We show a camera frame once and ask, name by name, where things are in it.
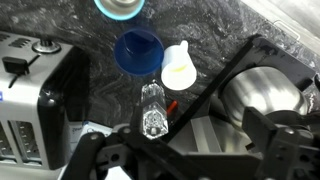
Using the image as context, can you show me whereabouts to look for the black commercial coffee brewer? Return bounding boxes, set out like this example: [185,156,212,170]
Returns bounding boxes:
[165,35,316,141]

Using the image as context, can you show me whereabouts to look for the steel coffee carafe on brewer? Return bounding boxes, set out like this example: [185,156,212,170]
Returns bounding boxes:
[220,67,308,130]

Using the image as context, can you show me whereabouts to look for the dark blue plastic cup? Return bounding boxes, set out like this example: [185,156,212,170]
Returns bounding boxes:
[113,27,164,76]

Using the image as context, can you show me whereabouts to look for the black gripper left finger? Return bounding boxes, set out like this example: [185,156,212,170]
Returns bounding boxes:
[59,125,134,180]

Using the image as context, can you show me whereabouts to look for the silver four-slot toaster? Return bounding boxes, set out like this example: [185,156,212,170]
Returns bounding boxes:
[0,31,89,170]

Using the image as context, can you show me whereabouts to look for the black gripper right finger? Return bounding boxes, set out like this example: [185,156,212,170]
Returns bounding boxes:
[242,107,320,180]

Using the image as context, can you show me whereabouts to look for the clear glass grinder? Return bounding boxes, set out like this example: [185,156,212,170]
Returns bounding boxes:
[141,80,169,139]

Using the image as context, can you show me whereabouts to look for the red stir stick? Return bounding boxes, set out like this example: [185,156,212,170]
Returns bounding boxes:
[166,100,178,115]

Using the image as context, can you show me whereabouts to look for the white ceramic mug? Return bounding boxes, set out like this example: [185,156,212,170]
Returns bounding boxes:
[161,40,197,91]

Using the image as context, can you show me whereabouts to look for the teal ceramic mug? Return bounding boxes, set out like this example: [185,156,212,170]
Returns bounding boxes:
[93,0,145,21]

